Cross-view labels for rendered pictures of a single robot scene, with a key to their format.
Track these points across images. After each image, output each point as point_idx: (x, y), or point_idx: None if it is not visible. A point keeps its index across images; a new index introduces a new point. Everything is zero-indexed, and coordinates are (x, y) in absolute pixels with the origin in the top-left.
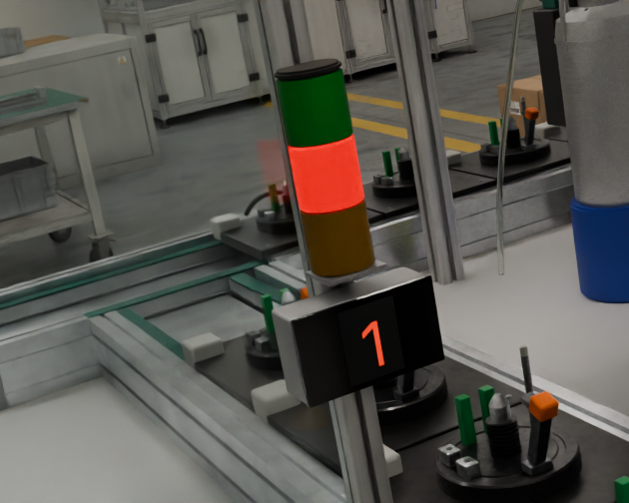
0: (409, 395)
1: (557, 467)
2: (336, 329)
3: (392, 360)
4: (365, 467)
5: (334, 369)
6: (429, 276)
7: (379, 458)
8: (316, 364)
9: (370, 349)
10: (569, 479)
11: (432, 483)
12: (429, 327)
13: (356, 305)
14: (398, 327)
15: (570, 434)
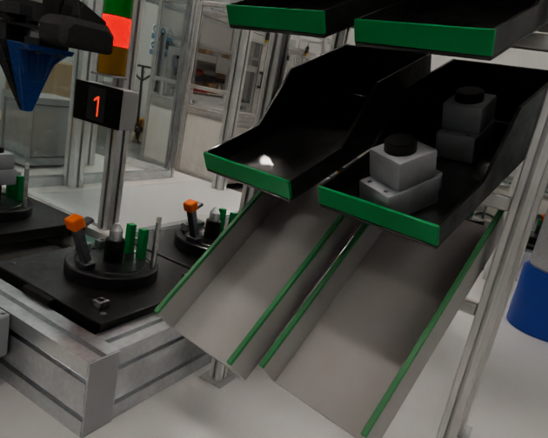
0: None
1: (196, 244)
2: (87, 91)
3: (100, 117)
4: (106, 168)
5: (83, 107)
6: (120, 89)
7: (111, 168)
8: (78, 101)
9: (95, 107)
10: (197, 254)
11: None
12: (115, 112)
13: (95, 86)
14: (105, 104)
15: None
